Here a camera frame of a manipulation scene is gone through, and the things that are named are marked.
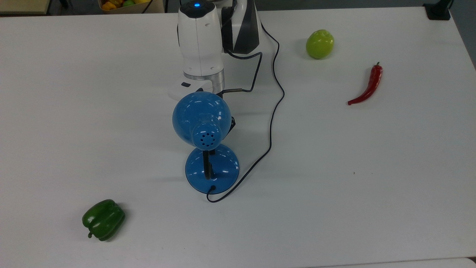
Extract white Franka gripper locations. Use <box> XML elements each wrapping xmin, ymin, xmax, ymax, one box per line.
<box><xmin>167</xmin><ymin>74</ymin><xmax>236</xmax><ymax>131</ymax></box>

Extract blue desk lamp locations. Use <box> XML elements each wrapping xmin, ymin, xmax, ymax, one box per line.
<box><xmin>171</xmin><ymin>91</ymin><xmax>240</xmax><ymax>195</ymax></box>

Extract green apple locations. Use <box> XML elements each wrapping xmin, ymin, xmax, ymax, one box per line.
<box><xmin>306</xmin><ymin>29</ymin><xmax>335</xmax><ymax>60</ymax></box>

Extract cardboard box of toy fruit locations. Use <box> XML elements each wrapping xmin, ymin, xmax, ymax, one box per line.
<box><xmin>98</xmin><ymin>0</ymin><xmax>165</xmax><ymax>14</ymax></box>

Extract red chili pepper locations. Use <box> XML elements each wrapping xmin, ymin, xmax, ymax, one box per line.
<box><xmin>347</xmin><ymin>62</ymin><xmax>383</xmax><ymax>106</ymax></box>

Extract green bell pepper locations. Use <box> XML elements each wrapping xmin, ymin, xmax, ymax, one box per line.
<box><xmin>82</xmin><ymin>199</ymin><xmax>126</xmax><ymax>242</ymax></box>

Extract light wooden board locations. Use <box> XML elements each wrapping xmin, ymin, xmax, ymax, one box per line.
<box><xmin>0</xmin><ymin>0</ymin><xmax>52</xmax><ymax>15</ymax></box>

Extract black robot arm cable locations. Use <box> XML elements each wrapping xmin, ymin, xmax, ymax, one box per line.
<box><xmin>222</xmin><ymin>48</ymin><xmax>263</xmax><ymax>93</ymax></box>

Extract black lamp power cable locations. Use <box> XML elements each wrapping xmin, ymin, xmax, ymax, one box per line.
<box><xmin>206</xmin><ymin>23</ymin><xmax>285</xmax><ymax>203</ymax></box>

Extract black table clamp mount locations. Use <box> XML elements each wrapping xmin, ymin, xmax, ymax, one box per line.
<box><xmin>423</xmin><ymin>0</ymin><xmax>454</xmax><ymax>20</ymax></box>

